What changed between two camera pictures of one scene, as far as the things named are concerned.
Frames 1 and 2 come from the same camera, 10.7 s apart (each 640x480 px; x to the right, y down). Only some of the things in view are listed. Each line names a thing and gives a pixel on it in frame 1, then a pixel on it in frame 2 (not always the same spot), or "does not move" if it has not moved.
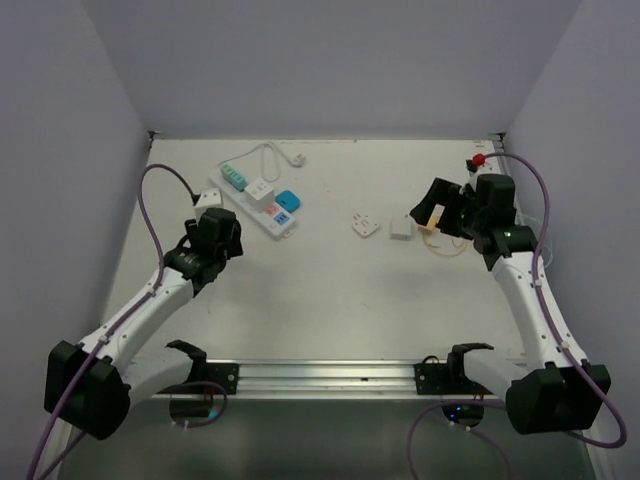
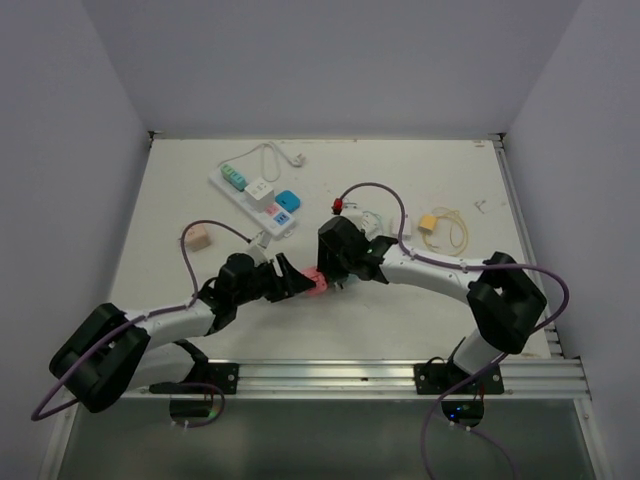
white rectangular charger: (400, 228) does not move
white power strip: (275, 221) does not move
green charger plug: (226, 170) does not move
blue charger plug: (288, 200) does not move
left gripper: (233, 247) to (290, 283)
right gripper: (448, 194) to (327, 260)
